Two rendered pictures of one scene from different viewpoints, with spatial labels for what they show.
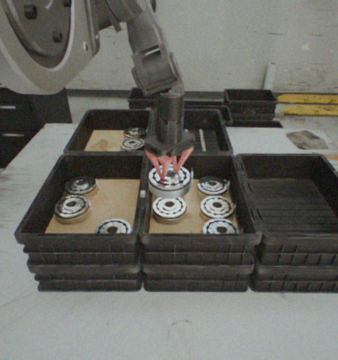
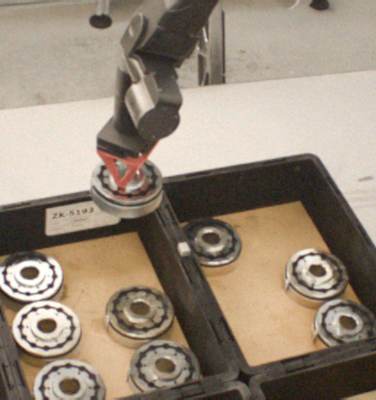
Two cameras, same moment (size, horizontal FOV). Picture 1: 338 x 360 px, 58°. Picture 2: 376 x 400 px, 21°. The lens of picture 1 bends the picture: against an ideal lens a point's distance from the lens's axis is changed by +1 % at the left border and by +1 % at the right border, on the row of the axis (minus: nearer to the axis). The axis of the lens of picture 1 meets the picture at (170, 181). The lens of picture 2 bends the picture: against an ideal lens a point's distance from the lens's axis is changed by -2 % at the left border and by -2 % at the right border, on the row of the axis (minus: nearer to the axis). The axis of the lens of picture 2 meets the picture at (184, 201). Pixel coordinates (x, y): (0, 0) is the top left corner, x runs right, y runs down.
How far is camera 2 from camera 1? 176 cm
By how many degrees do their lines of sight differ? 96
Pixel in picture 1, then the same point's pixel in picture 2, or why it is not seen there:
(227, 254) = (14, 240)
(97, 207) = (281, 305)
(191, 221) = (89, 312)
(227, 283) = not seen: hidden behind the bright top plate
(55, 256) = (265, 196)
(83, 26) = not seen: outside the picture
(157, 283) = not seen: hidden behind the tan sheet
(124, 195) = (252, 347)
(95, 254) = (209, 203)
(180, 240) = (87, 193)
